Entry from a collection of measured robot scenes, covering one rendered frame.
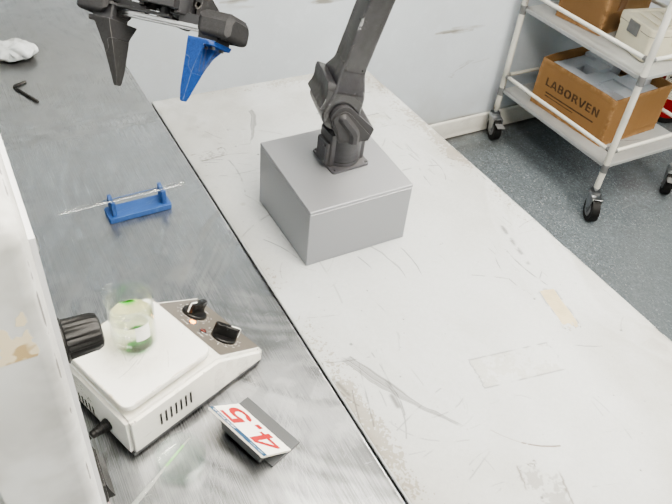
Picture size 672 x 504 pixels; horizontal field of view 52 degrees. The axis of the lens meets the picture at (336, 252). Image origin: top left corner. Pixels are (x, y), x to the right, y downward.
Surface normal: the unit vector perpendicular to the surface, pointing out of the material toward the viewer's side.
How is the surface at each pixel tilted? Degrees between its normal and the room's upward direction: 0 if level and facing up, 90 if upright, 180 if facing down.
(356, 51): 94
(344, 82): 65
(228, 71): 90
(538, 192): 0
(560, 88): 91
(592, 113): 91
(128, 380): 0
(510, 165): 0
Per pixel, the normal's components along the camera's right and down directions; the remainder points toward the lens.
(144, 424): 0.74, 0.49
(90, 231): 0.08, -0.74
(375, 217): 0.47, 0.61
